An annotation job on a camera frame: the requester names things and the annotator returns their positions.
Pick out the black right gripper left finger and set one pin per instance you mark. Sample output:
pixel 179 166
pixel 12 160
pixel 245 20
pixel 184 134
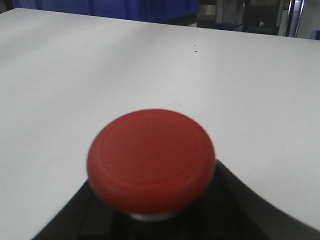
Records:
pixel 85 217

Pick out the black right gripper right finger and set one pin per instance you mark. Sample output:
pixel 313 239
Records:
pixel 229 210

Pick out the red push button switch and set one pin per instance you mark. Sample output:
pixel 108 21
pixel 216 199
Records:
pixel 151 162

